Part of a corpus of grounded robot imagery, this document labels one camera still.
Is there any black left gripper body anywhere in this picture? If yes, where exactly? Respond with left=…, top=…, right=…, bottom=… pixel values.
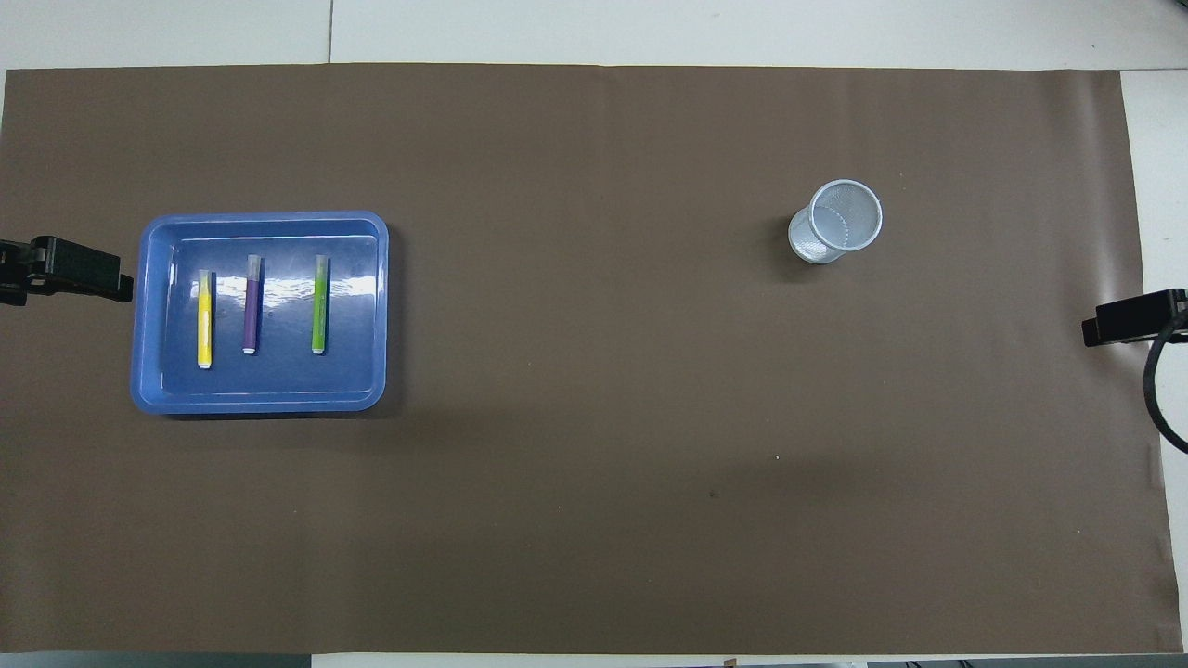
left=0, top=239, right=32, bottom=307

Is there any yellow marker pen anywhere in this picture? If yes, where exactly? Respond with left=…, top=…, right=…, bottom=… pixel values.
left=197, top=269, right=214, bottom=370

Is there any purple marker pen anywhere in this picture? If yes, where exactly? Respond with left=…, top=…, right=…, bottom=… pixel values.
left=242, top=254, right=265, bottom=355

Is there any green marker pen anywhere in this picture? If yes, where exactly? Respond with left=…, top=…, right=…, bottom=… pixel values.
left=311, top=254, right=330, bottom=355

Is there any blue plastic tray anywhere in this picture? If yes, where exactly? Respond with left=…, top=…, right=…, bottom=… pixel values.
left=130, top=211, right=390, bottom=416

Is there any clear plastic cup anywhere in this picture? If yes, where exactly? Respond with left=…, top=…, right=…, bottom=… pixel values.
left=788, top=179, right=884, bottom=265

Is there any brown table mat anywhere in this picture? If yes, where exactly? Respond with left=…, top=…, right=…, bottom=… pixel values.
left=0, top=63, right=1170, bottom=655

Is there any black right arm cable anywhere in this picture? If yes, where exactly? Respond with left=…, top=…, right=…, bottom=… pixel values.
left=1143, top=315, right=1188, bottom=456

